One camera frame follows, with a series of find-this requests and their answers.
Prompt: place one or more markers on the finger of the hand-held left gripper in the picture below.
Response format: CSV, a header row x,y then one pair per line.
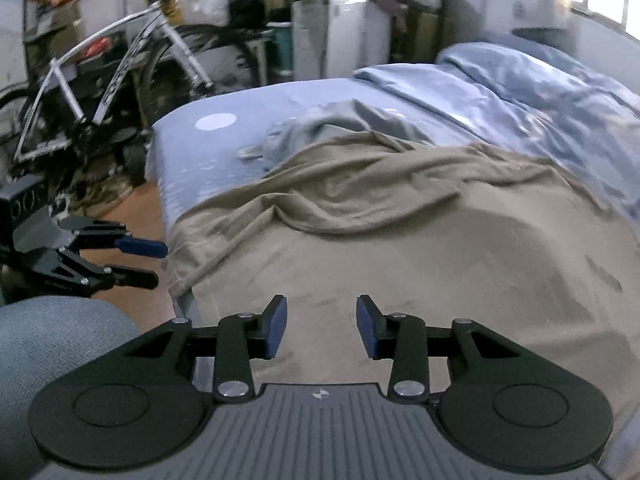
x,y
145,248
130,278

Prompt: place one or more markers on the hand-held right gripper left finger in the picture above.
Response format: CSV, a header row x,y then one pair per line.
x,y
277,325

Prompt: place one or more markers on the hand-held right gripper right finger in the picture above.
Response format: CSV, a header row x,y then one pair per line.
x,y
367,327

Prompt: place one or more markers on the beige garment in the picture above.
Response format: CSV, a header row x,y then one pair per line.
x,y
400,220

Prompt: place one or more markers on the person's leg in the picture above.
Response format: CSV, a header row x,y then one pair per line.
x,y
50,350

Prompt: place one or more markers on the white bicycle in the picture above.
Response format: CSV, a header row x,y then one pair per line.
x,y
120,72

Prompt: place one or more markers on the light blue garment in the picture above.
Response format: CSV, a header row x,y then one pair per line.
x,y
340,120

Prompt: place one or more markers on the black bag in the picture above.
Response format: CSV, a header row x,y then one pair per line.
x,y
245,10

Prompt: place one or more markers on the printed blue duvet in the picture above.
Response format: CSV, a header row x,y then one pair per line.
x,y
525,95

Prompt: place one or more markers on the cardboard box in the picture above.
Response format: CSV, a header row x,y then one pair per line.
x,y
422,35

